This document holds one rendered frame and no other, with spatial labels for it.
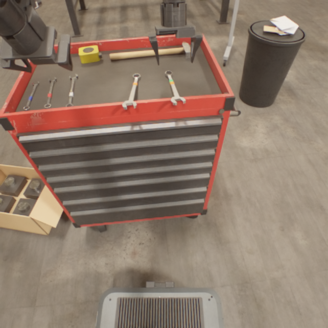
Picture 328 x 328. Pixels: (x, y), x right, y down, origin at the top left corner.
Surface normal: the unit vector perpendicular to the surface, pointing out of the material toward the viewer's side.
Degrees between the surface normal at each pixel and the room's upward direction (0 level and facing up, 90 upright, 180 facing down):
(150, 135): 90
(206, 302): 0
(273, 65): 94
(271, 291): 0
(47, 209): 42
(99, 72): 0
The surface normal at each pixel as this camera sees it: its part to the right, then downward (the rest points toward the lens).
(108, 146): 0.00, -0.42
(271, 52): -0.37, 0.77
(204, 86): -0.02, -0.62
